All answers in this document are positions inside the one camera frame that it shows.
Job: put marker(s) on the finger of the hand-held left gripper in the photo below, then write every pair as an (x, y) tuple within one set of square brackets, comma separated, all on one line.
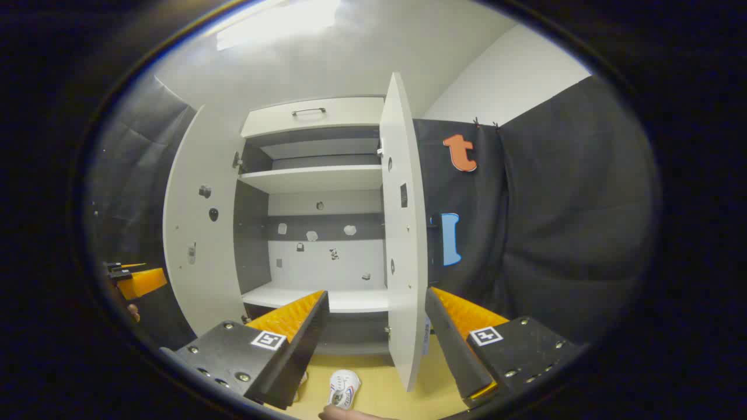
[(143, 283), (125, 266)]

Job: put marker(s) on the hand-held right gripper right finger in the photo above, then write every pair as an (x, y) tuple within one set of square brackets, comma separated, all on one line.
[(455, 350)]

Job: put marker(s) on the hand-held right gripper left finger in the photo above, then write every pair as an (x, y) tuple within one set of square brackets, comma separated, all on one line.
[(297, 356)]

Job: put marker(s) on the white shoe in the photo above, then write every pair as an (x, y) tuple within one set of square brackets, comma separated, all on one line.
[(343, 386)]

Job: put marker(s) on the white shoe cabinet door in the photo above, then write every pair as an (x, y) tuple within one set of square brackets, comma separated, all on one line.
[(198, 262), (402, 262)]

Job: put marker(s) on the white shoe cabinet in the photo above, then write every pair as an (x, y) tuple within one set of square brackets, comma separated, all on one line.
[(315, 178)]

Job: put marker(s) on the black backdrop cloth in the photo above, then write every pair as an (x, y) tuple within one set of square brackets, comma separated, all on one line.
[(554, 221), (134, 175)]

